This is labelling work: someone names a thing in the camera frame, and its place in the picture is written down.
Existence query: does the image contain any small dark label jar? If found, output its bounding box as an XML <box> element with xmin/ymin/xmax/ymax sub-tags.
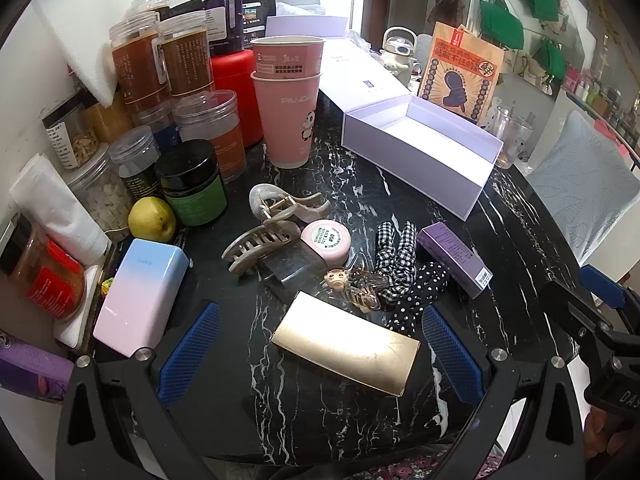
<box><xmin>107</xmin><ymin>125</ymin><xmax>164</xmax><ymax>202</ymax></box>

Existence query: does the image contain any gold jar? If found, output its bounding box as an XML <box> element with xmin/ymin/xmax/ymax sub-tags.
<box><xmin>82</xmin><ymin>94</ymin><xmax>134</xmax><ymax>144</ymax></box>

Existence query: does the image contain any dark translucent small box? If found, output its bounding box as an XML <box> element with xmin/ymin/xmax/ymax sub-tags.
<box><xmin>260</xmin><ymin>247</ymin><xmax>326</xmax><ymax>302</ymax></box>

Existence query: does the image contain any green label dark jar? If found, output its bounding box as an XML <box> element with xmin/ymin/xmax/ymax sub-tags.
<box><xmin>154</xmin><ymin>139</ymin><xmax>229</xmax><ymax>227</ymax></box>

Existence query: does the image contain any amber contents plastic jar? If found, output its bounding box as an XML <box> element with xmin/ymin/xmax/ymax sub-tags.
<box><xmin>109</xmin><ymin>10</ymin><xmax>171</xmax><ymax>111</ymax></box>
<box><xmin>157</xmin><ymin>10</ymin><xmax>216</xmax><ymax>99</ymax></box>

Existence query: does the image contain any dark hanging bag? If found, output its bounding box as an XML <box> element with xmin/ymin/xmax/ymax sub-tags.
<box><xmin>426</xmin><ymin>0</ymin><xmax>467</xmax><ymax>27</ymax></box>

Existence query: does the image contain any clear glass cup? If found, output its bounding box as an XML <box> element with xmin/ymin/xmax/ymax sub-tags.
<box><xmin>492</xmin><ymin>106</ymin><xmax>534</xmax><ymax>169</ymax></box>

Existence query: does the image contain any brown printed paper bag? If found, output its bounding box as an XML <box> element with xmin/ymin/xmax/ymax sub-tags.
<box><xmin>417</xmin><ymin>22</ymin><xmax>506</xmax><ymax>129</ymax></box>

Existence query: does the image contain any clear star hair clip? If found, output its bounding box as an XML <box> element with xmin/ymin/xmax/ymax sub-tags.
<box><xmin>324</xmin><ymin>255</ymin><xmax>382</xmax><ymax>314</ymax></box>

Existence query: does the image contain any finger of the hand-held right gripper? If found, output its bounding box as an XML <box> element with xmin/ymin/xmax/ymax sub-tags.
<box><xmin>541</xmin><ymin>280</ymin><xmax>640</xmax><ymax>361</ymax></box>
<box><xmin>579</xmin><ymin>264</ymin><xmax>640</xmax><ymax>324</ymax></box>

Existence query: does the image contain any small purple box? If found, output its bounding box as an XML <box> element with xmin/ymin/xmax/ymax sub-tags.
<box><xmin>416</xmin><ymin>221</ymin><xmax>494</xmax><ymax>300</ymax></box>

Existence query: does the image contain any white cubes plastic jar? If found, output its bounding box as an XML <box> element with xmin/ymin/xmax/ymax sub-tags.
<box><xmin>65</xmin><ymin>144</ymin><xmax>134</xmax><ymax>234</ymax></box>

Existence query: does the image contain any person's right hand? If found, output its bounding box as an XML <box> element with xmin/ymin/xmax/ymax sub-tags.
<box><xmin>585</xmin><ymin>410</ymin><xmax>633</xmax><ymax>461</ymax></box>

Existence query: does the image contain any yellow green pear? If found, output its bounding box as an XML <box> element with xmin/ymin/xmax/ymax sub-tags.
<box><xmin>128</xmin><ymin>196</ymin><xmax>177</xmax><ymax>242</ymax></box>

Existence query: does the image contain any cream water bottle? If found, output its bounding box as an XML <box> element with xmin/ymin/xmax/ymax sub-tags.
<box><xmin>382</xmin><ymin>26</ymin><xmax>422</xmax><ymax>89</ymax></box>

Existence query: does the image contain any pink panda paper cup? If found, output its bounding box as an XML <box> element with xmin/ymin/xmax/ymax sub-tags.
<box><xmin>250</xmin><ymin>71</ymin><xmax>322</xmax><ymax>169</ymax></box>

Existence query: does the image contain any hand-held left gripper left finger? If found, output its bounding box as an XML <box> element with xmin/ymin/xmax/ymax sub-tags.
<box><xmin>55</xmin><ymin>300</ymin><xmax>223</xmax><ymax>480</ymax></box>

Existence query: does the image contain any dark label plastic jar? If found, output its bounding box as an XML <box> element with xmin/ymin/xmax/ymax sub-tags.
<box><xmin>201</xmin><ymin>0</ymin><xmax>246</xmax><ymax>57</ymax></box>

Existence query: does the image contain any seed filled jar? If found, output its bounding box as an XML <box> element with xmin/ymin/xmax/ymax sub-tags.
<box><xmin>42</xmin><ymin>94</ymin><xmax>109</xmax><ymax>171</ymax></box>

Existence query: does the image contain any white tube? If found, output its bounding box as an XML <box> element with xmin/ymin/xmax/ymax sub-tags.
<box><xmin>9</xmin><ymin>153</ymin><xmax>111</xmax><ymax>266</ymax></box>

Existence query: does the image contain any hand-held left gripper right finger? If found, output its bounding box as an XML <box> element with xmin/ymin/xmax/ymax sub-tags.
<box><xmin>421</xmin><ymin>304</ymin><xmax>588</xmax><ymax>480</ymax></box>

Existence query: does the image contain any floral patterned cloth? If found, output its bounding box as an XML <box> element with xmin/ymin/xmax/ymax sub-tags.
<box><xmin>280</xmin><ymin>452</ymin><xmax>506</xmax><ymax>480</ymax></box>

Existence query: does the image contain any pearl white hair claw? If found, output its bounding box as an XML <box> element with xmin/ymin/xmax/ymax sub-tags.
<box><xmin>248</xmin><ymin>183</ymin><xmax>332</xmax><ymax>227</ymax></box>

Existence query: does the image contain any blue label plastic jar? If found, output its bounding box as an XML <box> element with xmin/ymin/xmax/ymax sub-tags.
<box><xmin>132</xmin><ymin>102</ymin><xmax>182</xmax><ymax>155</ymax></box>

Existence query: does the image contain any gold rectangular box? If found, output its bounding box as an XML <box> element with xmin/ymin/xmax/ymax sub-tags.
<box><xmin>270</xmin><ymin>291</ymin><xmax>421</xmax><ymax>397</ymax></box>

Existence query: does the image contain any lavender gift box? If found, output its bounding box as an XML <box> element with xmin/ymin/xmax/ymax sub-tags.
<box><xmin>265</xmin><ymin>15</ymin><xmax>504</xmax><ymax>221</ymax></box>

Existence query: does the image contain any beige hair claw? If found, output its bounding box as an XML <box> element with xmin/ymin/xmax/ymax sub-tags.
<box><xmin>221</xmin><ymin>220</ymin><xmax>307</xmax><ymax>277</ymax></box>

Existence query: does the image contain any red canister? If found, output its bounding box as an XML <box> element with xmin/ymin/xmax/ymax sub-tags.
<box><xmin>210</xmin><ymin>50</ymin><xmax>264</xmax><ymax>149</ymax></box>

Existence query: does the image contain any polka dot scrunchie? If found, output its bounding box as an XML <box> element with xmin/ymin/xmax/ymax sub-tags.
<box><xmin>385</xmin><ymin>261</ymin><xmax>452</xmax><ymax>334</ymax></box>

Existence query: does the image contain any row of bottles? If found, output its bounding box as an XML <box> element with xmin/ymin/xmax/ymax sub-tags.
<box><xmin>574</xmin><ymin>67</ymin><xmax>640</xmax><ymax>128</ymax></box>

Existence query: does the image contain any blue pink gradient box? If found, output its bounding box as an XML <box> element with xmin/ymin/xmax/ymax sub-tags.
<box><xmin>92</xmin><ymin>238</ymin><xmax>190</xmax><ymax>359</ymax></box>

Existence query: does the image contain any dark printed packet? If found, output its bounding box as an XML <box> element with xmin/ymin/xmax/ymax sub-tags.
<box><xmin>242</xmin><ymin>0</ymin><xmax>277</xmax><ymax>49</ymax></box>

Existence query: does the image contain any checkered black white scrunchie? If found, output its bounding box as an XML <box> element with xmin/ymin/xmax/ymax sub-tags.
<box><xmin>372</xmin><ymin>220</ymin><xmax>419</xmax><ymax>306</ymax></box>

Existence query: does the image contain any red label jar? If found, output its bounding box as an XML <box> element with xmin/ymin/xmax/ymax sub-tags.
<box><xmin>0</xmin><ymin>216</ymin><xmax>87</xmax><ymax>322</ymax></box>

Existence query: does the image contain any purple pouch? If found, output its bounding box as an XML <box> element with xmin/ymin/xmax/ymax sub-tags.
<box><xmin>0</xmin><ymin>329</ymin><xmax>76</xmax><ymax>402</ymax></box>

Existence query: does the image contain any pink round compact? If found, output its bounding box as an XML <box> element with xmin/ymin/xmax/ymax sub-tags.
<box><xmin>300</xmin><ymin>219</ymin><xmax>354</xmax><ymax>269</ymax></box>

